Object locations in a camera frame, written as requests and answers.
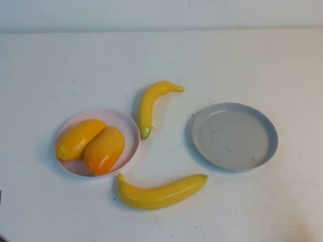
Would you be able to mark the slim yellow banana green tip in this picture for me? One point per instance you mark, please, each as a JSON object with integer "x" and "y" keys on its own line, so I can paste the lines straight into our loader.
{"x": 146, "y": 111}

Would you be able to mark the glossy yellow mango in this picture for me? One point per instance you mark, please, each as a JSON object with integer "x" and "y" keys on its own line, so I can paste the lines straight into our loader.
{"x": 75, "y": 141}

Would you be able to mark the grey-blue round plate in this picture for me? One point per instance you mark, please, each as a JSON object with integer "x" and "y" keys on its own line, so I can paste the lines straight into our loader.
{"x": 234, "y": 138}

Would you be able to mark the pink round plate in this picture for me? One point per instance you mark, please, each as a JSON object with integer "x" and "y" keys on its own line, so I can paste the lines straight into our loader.
{"x": 128, "y": 133}

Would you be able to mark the thick yellow banana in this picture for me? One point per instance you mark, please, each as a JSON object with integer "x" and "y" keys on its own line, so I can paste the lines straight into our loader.
{"x": 156, "y": 197}

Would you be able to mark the mango with orange end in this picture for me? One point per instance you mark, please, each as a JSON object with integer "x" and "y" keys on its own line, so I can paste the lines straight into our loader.
{"x": 103, "y": 151}

